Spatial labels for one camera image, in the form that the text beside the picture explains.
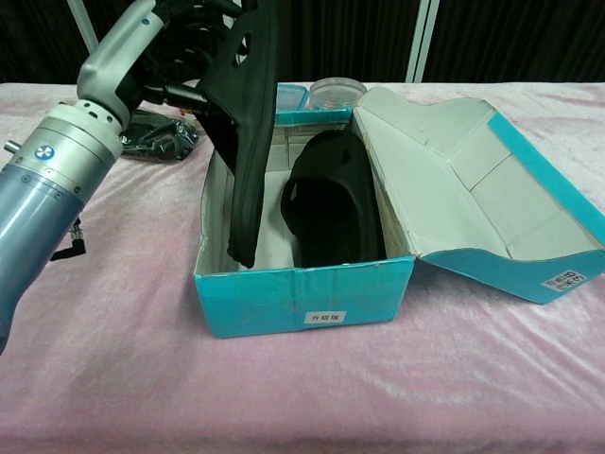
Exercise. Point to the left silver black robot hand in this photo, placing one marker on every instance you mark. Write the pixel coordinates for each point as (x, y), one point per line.
(108, 66)

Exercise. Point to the black rubber slipper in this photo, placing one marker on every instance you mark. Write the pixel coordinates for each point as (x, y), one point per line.
(255, 118)
(331, 203)

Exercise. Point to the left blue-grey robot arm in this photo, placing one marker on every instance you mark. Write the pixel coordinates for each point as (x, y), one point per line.
(52, 189)

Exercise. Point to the blue cardboard shoe box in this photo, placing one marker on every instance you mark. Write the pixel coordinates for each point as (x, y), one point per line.
(454, 189)

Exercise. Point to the black curtain panel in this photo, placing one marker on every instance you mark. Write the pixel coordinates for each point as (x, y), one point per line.
(520, 38)
(28, 38)
(340, 38)

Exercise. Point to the black gloves in plastic bag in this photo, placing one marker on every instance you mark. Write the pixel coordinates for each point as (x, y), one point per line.
(160, 137)

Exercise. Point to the blue lidded food container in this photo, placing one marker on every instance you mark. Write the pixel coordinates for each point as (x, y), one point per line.
(290, 101)

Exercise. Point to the clear jar with colourful clips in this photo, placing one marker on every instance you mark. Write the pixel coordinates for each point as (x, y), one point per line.
(338, 93)

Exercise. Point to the pink velvet tablecloth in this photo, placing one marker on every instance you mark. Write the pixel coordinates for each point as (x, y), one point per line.
(302, 402)

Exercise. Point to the white partition post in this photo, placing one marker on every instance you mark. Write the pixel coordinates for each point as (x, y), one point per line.
(84, 23)
(423, 38)

